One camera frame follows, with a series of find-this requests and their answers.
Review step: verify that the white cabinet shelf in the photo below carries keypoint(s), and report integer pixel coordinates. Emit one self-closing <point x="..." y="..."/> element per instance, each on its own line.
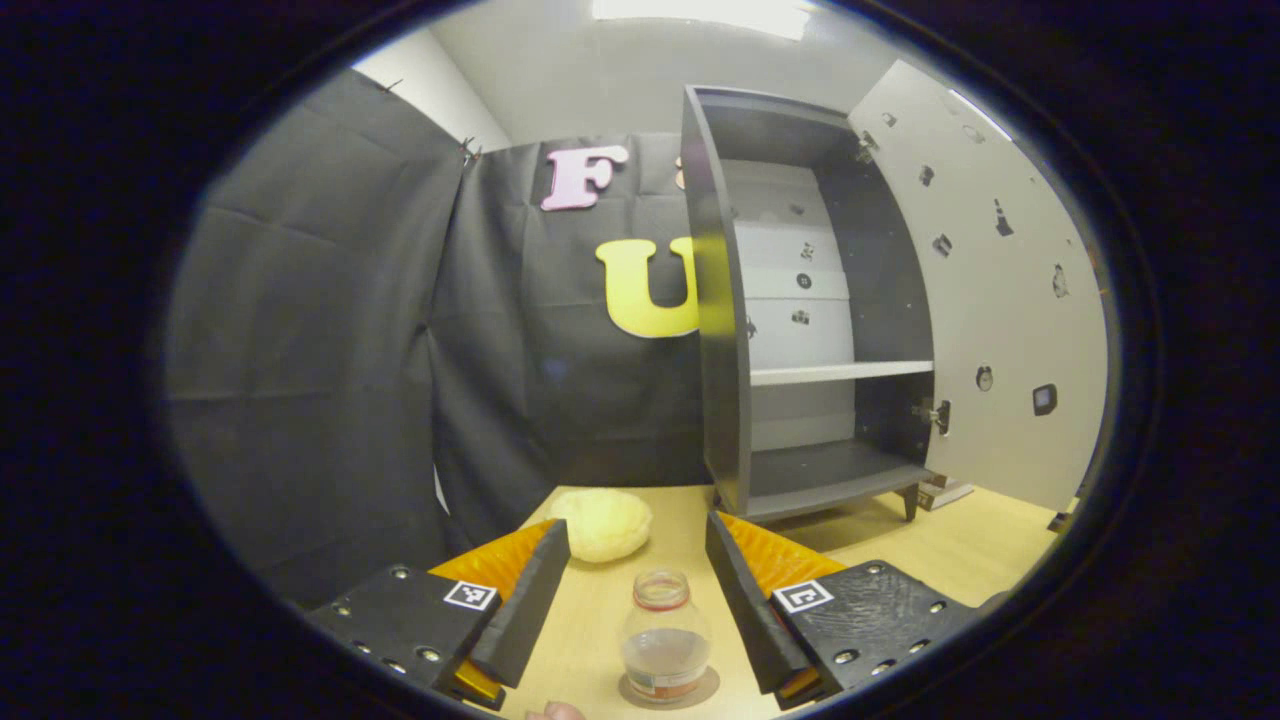
<point x="840" y="373"/>

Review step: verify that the long ceiling light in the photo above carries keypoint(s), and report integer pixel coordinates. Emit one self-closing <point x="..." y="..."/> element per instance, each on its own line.
<point x="700" y="15"/>

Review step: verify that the clear glass bottle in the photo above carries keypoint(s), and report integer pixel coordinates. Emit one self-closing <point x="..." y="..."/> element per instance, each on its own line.
<point x="665" y="640"/>

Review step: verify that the dark grey cabinet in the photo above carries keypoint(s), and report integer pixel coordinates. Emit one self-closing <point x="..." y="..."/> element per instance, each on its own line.
<point x="720" y="380"/>

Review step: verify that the grey-brown book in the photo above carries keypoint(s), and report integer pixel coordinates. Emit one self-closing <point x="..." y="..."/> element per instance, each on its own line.
<point x="945" y="497"/>

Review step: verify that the black backdrop cloth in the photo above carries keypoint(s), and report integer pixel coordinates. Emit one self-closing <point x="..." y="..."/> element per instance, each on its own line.
<point x="320" y="350"/>

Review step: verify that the brown book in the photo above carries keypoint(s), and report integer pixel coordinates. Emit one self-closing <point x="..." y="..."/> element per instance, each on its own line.
<point x="948" y="483"/>

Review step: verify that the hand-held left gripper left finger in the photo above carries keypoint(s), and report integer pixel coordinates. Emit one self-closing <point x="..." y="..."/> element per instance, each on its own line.
<point x="525" y="610"/>

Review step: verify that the pale yellow round bun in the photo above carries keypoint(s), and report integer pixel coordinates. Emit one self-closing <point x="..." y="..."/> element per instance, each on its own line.
<point x="600" y="525"/>

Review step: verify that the metal door hinge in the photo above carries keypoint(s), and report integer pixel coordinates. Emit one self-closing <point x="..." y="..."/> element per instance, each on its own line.
<point x="866" y="148"/>
<point x="932" y="415"/>

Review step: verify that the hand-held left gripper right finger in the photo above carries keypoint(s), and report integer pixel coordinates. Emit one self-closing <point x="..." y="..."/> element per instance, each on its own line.
<point x="750" y="610"/>

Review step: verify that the round brown coaster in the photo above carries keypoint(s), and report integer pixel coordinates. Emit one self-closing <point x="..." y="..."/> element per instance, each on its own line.
<point x="668" y="706"/>

